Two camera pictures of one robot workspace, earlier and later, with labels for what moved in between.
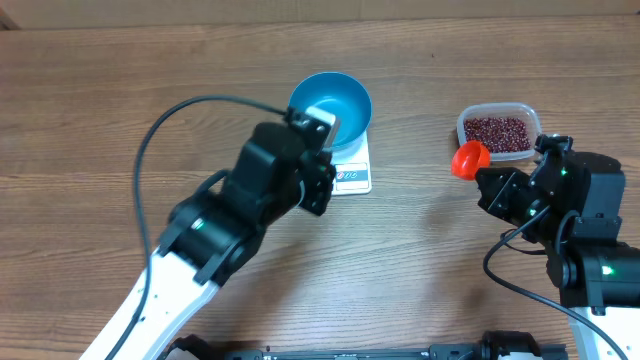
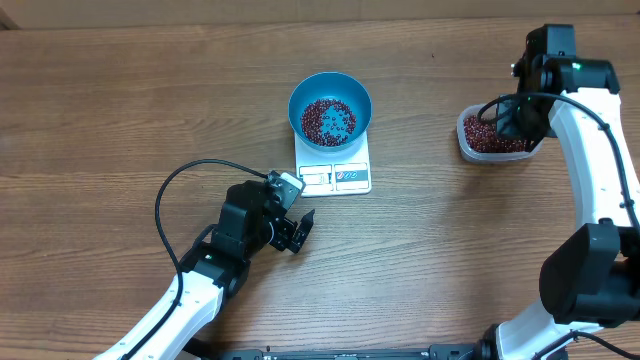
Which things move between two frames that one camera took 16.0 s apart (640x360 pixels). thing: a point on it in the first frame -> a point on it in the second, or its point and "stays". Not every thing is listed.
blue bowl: (339, 94) stays
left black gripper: (316, 179) -> (282, 235)
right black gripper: (496, 200) -> (505, 126)
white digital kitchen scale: (353, 173) stays
